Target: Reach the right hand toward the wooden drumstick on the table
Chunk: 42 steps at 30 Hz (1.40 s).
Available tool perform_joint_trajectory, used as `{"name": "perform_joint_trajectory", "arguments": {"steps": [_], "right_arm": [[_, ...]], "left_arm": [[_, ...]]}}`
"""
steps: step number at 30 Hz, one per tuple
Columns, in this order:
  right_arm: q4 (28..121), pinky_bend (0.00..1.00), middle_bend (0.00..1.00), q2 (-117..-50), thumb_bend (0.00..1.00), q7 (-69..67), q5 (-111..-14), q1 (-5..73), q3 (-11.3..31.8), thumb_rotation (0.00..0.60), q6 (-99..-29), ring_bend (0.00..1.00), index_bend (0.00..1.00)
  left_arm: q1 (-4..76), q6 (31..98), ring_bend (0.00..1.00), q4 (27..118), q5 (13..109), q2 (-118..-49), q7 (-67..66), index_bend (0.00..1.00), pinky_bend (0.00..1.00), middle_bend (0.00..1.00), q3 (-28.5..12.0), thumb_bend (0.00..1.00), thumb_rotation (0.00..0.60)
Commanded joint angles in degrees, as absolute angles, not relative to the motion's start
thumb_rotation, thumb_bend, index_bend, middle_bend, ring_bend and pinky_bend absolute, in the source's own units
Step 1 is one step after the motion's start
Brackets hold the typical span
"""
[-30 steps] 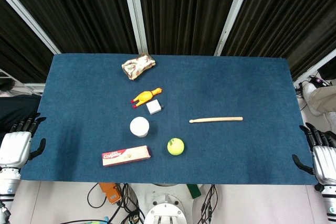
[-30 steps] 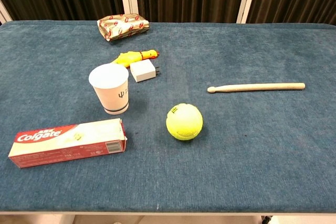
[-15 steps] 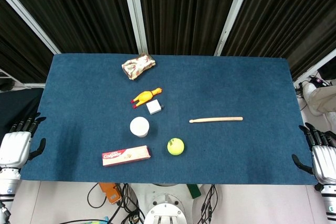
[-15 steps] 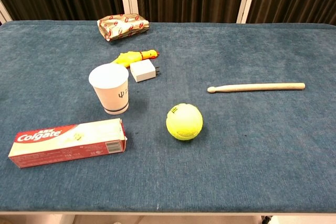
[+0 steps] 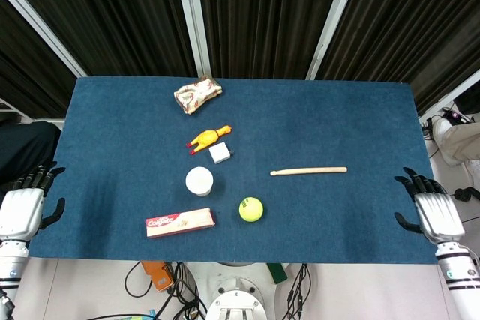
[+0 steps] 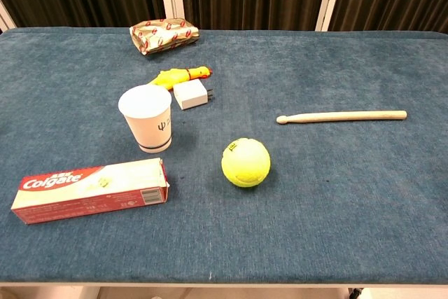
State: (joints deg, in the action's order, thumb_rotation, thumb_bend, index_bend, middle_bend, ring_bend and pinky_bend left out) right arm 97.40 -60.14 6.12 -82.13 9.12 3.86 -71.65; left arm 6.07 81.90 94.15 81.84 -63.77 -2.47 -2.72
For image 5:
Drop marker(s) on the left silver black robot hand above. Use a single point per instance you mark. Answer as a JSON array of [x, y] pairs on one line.
[[21, 207]]

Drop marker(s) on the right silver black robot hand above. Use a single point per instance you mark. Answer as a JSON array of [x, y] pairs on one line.
[[437, 212]]

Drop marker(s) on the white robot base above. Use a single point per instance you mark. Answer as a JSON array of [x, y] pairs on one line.
[[234, 295]]

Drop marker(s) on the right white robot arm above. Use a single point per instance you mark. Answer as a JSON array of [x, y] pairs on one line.
[[459, 275]]

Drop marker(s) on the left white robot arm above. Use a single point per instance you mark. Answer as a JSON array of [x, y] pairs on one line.
[[9, 267]]

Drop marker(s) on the person's leg in khaki trousers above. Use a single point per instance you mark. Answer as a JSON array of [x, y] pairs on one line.
[[462, 140]]

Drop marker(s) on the black power strip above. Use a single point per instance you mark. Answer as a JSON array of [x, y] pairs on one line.
[[455, 114]]

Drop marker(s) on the wooden drumstick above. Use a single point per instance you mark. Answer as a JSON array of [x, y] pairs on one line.
[[308, 171]]

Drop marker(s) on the orange handheld device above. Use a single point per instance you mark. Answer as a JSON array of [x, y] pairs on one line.
[[158, 275]]

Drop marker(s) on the Colgate toothpaste box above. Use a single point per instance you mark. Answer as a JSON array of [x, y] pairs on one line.
[[180, 222]]

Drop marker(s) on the white paper cup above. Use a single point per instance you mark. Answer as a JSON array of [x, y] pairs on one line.
[[200, 182]]

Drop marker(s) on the yellow tennis ball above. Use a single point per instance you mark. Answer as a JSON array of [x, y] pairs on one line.
[[251, 209]]

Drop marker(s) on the yellow rubber chicken toy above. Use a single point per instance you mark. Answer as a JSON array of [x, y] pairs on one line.
[[208, 137]]

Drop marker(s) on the blue felt table mat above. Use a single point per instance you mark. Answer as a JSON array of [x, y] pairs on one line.
[[240, 170]]

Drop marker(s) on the white power adapter cube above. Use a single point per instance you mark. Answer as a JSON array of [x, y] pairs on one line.
[[220, 153]]

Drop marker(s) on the patterned fabric pouch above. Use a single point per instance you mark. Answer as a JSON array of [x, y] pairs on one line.
[[197, 95]]

